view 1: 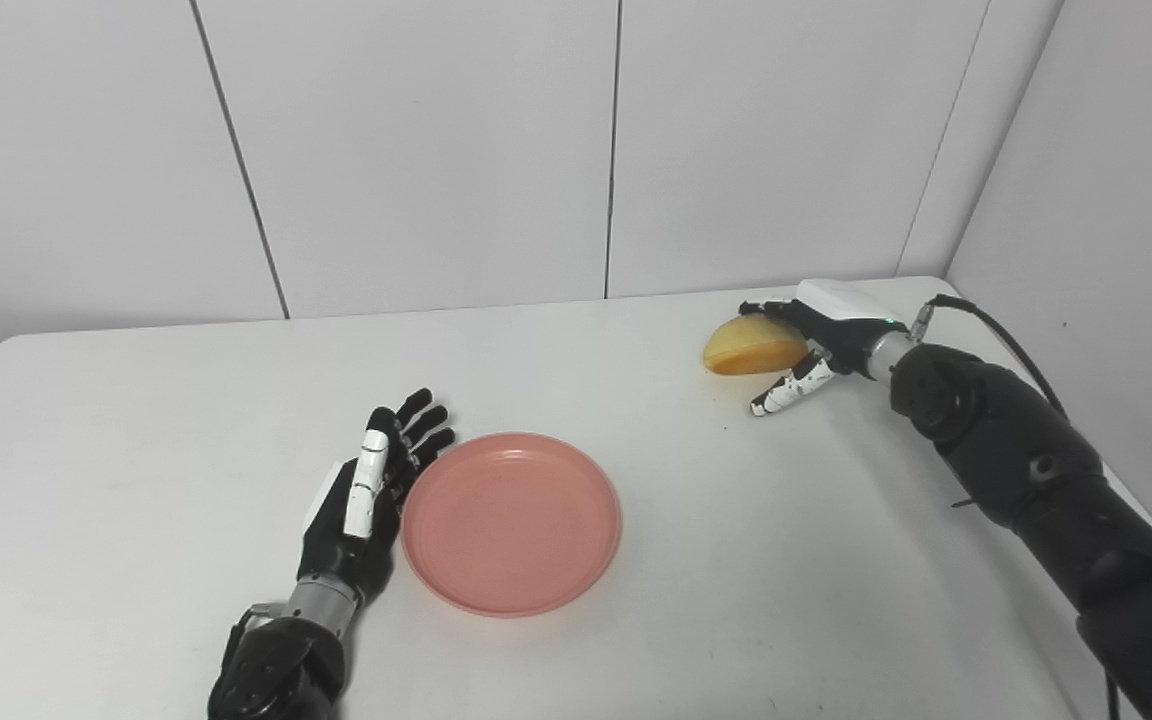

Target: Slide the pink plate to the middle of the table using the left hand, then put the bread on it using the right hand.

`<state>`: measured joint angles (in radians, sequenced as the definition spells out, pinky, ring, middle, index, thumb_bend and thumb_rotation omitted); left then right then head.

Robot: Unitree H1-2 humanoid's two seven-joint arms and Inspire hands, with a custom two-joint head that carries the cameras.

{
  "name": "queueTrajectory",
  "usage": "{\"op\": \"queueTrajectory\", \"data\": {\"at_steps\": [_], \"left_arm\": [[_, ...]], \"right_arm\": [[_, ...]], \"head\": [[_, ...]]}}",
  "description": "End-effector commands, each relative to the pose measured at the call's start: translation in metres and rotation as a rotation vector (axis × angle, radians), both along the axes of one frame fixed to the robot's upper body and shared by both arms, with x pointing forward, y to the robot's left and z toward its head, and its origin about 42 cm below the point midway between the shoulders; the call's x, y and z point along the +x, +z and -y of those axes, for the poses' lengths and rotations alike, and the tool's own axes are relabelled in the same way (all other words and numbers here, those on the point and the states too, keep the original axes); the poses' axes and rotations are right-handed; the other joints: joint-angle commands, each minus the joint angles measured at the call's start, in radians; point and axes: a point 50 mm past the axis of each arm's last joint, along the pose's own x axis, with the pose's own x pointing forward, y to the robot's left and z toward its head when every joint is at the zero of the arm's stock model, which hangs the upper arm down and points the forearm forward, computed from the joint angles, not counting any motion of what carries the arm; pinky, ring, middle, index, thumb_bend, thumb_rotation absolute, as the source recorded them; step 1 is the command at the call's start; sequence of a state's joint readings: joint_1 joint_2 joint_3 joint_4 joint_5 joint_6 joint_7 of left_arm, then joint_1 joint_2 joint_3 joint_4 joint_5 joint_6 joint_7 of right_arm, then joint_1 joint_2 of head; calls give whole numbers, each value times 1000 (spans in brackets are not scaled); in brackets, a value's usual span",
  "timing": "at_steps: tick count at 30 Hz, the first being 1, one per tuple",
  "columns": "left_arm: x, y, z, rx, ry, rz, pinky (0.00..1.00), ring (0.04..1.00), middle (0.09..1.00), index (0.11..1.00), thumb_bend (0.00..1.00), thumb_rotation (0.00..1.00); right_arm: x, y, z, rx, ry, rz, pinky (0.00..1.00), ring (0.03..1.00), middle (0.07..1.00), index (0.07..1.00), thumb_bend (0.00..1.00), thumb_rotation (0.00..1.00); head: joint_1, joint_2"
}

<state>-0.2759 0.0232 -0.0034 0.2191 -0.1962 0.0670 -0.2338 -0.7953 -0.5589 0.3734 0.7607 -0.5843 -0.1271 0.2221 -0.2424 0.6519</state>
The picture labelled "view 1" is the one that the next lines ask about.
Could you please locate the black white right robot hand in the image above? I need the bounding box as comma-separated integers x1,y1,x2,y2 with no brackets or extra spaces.
739,279,912,418

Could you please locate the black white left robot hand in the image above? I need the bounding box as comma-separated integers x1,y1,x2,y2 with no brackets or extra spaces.
298,388,457,606

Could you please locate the golden bread roll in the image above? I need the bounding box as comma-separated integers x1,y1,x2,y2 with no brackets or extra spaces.
703,313,810,377

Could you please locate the pink round plate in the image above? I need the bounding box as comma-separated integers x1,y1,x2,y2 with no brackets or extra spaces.
400,432,624,618

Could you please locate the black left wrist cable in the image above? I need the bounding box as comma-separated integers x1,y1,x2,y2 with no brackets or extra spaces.
219,603,282,671

